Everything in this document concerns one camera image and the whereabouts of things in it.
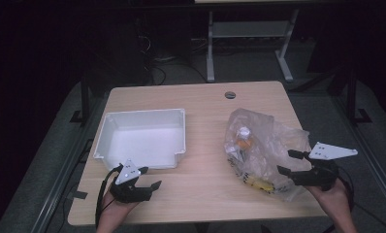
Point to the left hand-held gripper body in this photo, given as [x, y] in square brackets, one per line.
[127, 173]

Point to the white plastic tray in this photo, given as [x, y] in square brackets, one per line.
[145, 142]

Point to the aluminium floor rail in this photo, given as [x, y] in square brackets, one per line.
[57, 187]
[375, 168]

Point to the person's left hand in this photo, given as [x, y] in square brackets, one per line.
[118, 210]

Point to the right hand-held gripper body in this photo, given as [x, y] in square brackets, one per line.
[323, 170]

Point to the person's right hand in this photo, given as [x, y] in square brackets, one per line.
[331, 197]

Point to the white metal desk frame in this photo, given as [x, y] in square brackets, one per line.
[210, 48]

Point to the orange bottle with white cap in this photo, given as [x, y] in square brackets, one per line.
[244, 137]

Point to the black metal stand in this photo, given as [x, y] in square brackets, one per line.
[352, 97]
[85, 100]

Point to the clear plastic bag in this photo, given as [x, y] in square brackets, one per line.
[268, 152]

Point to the grey table grommet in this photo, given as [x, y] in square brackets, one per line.
[230, 95]

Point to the dark tape strip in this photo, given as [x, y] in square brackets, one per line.
[80, 194]

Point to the yellow packet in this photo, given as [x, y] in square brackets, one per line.
[260, 184]

